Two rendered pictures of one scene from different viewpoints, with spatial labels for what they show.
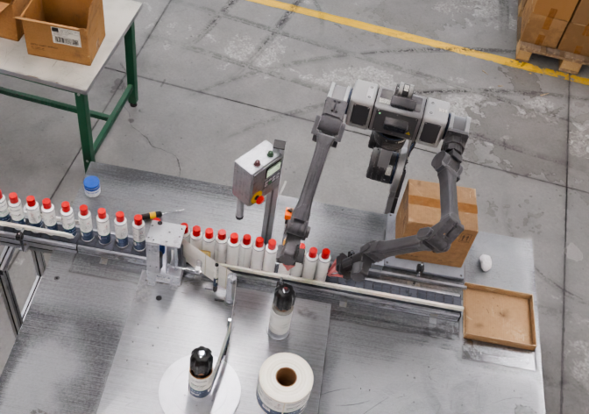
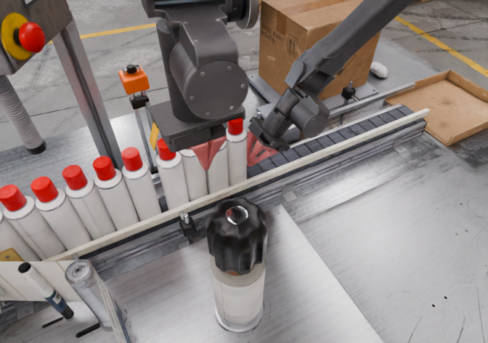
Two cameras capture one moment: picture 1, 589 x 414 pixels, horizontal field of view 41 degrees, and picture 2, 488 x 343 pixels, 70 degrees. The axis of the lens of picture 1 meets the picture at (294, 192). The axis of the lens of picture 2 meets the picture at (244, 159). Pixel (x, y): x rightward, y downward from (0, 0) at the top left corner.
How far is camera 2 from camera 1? 2.53 m
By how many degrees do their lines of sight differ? 19
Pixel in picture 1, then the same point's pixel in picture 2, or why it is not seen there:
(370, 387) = (441, 291)
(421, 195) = (291, 5)
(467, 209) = not seen: outside the picture
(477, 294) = (404, 99)
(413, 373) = (457, 225)
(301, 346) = (298, 307)
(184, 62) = not seen: outside the picture
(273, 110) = (72, 107)
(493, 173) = not seen: hidden behind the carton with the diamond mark
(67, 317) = not seen: outside the picture
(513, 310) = (447, 94)
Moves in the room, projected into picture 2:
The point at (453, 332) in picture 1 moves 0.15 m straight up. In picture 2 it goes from (432, 147) to (454, 107)
